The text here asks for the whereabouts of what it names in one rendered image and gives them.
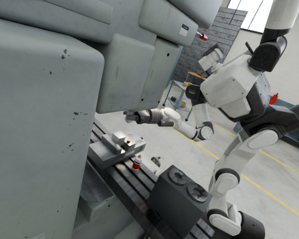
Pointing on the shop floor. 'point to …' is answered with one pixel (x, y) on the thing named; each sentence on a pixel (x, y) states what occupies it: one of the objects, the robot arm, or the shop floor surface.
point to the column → (38, 128)
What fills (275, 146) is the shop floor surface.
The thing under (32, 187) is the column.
